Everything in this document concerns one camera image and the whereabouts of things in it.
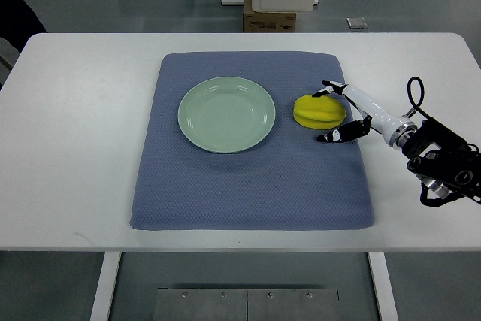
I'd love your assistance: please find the light green plate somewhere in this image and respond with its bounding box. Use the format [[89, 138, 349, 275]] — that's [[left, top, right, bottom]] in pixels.
[[177, 77, 276, 153]]

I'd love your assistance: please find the yellow starfruit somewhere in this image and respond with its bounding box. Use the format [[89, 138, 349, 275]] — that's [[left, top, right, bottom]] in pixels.
[[293, 95, 346, 130]]

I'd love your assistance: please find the brown cardboard box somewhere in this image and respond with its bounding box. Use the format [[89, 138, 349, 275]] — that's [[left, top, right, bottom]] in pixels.
[[243, 0, 297, 33]]

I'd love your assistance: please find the white right table leg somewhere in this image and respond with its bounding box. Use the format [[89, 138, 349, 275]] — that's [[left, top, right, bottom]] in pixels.
[[368, 252, 398, 321]]

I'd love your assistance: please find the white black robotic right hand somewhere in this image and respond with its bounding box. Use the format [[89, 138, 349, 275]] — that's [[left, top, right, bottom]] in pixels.
[[312, 80, 417, 149]]

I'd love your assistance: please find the white left table leg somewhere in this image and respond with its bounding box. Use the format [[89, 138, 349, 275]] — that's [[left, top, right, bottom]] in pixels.
[[89, 252, 122, 321]]

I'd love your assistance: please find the grey metal base plate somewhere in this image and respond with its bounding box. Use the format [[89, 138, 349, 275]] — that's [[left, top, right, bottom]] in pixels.
[[153, 289, 343, 320]]

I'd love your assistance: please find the white table leg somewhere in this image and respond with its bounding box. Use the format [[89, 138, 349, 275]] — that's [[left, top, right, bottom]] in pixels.
[[89, 252, 122, 321], [368, 252, 398, 321]]

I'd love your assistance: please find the dark clothed person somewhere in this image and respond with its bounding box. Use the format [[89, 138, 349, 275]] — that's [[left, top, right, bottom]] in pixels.
[[1, 0, 47, 53]]

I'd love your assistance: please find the small grey floor square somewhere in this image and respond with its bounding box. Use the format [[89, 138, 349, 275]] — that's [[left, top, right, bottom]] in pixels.
[[346, 17, 368, 29]]

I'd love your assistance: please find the white floor bar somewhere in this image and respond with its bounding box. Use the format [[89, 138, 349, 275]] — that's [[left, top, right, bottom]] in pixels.
[[220, 0, 319, 11]]

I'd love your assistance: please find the blue textured mat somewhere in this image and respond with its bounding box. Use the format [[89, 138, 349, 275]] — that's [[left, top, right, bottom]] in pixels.
[[130, 51, 375, 231]]

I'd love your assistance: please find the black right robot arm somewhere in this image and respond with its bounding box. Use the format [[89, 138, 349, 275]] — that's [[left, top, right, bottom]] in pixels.
[[396, 77, 480, 207]]

